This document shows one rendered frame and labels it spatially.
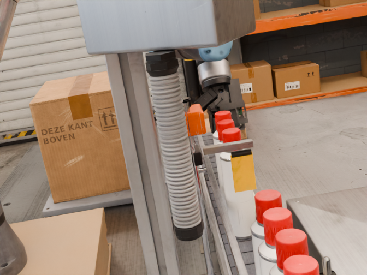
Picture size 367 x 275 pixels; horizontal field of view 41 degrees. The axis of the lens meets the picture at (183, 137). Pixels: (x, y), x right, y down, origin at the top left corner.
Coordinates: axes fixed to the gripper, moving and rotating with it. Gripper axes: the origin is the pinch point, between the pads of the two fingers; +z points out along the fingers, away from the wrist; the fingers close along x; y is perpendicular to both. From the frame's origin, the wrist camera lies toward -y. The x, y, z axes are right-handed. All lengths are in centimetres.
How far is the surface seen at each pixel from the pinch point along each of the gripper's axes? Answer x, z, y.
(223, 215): -25.6, 11.7, -3.5
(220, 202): -21.1, 9.2, -3.2
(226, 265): -23.2, 20.1, -4.3
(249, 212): -19.2, 11.6, 1.8
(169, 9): -66, -7, -8
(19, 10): 318, -224, -135
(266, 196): -49, 11, 1
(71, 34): 334, -199, -92
